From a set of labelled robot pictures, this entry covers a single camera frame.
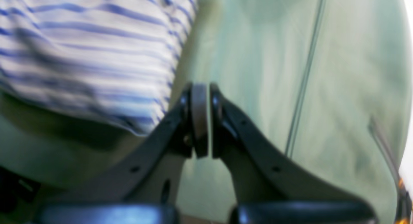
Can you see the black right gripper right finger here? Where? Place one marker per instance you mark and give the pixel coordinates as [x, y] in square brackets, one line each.
[270, 188]

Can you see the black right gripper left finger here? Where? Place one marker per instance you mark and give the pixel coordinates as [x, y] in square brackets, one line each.
[142, 188]

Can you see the blue white striped t-shirt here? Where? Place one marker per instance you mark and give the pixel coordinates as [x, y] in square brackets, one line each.
[111, 61]

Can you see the green table cloth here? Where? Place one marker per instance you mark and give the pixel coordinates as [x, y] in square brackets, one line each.
[309, 74]

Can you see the orange handled scissors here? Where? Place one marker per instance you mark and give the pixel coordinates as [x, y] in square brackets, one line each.
[404, 202]

